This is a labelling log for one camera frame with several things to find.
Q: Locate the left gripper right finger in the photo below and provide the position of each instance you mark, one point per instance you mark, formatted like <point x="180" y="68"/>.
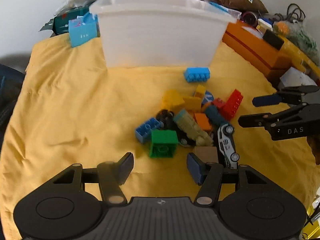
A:
<point x="208" y="176"/>

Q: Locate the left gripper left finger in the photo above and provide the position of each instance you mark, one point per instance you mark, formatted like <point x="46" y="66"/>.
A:
<point x="111" y="175"/>

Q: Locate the wooden cube block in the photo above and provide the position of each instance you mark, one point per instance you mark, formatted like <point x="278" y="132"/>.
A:
<point x="207" y="154"/>

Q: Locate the white toy car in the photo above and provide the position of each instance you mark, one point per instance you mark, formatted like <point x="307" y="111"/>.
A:
<point x="227" y="145"/>

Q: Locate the green square brick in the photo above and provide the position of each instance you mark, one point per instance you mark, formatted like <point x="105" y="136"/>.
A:
<point x="163" y="143"/>

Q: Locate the orange brick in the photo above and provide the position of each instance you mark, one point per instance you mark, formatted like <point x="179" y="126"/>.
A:
<point x="203" y="122"/>

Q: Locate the dark teal toy car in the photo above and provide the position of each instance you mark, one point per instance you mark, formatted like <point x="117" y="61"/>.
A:
<point x="214" y="116"/>

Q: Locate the beige toy truck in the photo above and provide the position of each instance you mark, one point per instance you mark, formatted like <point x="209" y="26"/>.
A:
<point x="186" y="123"/>

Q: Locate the black toy car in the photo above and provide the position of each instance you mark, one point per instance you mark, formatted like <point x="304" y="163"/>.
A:
<point x="165" y="117"/>

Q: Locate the red long brick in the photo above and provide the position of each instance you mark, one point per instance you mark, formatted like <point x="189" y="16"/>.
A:
<point x="229" y="109"/>

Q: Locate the yellow large brick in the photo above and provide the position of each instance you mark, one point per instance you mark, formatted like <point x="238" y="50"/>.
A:
<point x="172" y="101"/>

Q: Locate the light blue long brick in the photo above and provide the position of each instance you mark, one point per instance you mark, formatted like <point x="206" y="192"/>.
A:
<point x="197" y="74"/>

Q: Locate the blue round airplane disc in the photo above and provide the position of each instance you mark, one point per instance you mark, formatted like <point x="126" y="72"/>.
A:
<point x="208" y="97"/>

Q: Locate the yellow cloth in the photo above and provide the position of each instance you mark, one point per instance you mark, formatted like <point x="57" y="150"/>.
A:
<point x="73" y="109"/>

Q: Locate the black small box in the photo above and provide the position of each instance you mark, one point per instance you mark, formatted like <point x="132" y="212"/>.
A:
<point x="272" y="39"/>

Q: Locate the green mesh bag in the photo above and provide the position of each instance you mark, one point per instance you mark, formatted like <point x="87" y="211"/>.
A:
<point x="297" y="34"/>

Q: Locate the orange cardboard box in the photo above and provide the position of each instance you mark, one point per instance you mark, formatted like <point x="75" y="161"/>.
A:
<point x="248" y="43"/>

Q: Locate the small white carton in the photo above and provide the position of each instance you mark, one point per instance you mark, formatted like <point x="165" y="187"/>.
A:
<point x="263" y="26"/>

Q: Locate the translucent plastic storage bin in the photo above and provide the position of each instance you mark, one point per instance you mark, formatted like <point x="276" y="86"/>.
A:
<point x="146" y="33"/>

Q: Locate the light blue small box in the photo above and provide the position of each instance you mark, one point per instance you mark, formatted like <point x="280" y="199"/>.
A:
<point x="83" y="29"/>

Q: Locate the dark green box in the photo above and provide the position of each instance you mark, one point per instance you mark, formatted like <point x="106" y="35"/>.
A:
<point x="59" y="24"/>

